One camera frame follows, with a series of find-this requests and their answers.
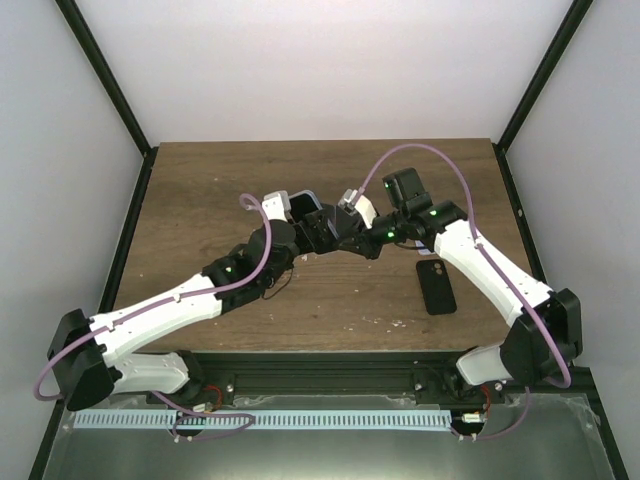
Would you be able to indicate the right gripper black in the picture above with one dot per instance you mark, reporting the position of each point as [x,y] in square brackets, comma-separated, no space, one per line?
[366,246]

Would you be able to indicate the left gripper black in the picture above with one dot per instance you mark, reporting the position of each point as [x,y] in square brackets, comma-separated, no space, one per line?
[321,234]

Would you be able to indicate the black phone table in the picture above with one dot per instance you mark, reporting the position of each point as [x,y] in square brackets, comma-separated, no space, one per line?
[303,203]

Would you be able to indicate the black phone case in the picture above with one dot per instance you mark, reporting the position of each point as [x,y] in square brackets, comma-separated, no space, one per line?
[436,287]

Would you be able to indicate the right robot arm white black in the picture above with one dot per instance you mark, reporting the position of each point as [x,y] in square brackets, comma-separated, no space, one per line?
[544,325]

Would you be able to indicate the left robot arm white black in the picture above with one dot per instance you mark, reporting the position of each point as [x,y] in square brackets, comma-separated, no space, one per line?
[228,283]

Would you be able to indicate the metal sheet front panel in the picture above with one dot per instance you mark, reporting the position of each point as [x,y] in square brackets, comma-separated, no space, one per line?
[528,437]

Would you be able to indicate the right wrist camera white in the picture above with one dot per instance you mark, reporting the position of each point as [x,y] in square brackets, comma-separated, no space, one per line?
[354,202]

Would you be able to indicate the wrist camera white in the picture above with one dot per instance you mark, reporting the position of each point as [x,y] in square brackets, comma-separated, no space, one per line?
[354,202]
[276,205]

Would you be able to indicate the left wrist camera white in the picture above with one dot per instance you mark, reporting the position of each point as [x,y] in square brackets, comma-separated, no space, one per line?
[276,205]

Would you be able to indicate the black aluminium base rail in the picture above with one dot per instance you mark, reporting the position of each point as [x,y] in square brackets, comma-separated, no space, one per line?
[325,375]

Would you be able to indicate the light blue slotted cable duct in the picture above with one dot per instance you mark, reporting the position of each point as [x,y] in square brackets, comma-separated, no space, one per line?
[401,420]

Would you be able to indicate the right black frame post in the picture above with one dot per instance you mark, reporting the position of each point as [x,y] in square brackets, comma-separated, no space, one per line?
[568,27]

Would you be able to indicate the black frame post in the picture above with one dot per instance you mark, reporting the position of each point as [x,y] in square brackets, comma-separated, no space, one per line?
[84,36]
[568,27]

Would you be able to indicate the left black frame post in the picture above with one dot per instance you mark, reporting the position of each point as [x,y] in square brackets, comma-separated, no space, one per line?
[84,36]

